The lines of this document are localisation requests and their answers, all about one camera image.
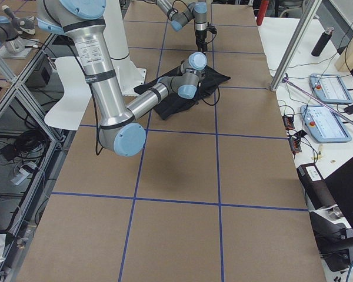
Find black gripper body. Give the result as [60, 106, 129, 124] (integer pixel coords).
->
[195, 29, 208, 50]

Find black printed t-shirt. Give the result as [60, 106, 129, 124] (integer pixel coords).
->
[135, 52, 231, 120]

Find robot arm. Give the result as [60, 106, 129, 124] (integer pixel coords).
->
[155, 1, 211, 53]
[36, 1, 207, 157]

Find red cylinder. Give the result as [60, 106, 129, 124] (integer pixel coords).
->
[256, 0, 269, 26]

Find black water bottle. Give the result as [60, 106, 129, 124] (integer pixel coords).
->
[311, 26, 335, 57]

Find far blue teach pendant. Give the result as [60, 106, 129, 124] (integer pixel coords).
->
[309, 73, 353, 105]

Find blue teach pendant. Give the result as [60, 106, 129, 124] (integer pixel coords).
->
[300, 105, 352, 143]
[309, 73, 353, 105]

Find near blue teach pendant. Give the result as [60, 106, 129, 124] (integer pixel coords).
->
[300, 105, 352, 143]

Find white plastic chair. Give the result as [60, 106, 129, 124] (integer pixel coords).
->
[44, 56, 91, 130]

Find black monitor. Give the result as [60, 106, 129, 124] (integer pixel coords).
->
[325, 157, 353, 227]

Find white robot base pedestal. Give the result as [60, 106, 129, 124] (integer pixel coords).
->
[104, 0, 146, 96]

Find aluminium frame post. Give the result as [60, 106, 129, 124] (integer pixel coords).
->
[269, 0, 322, 92]

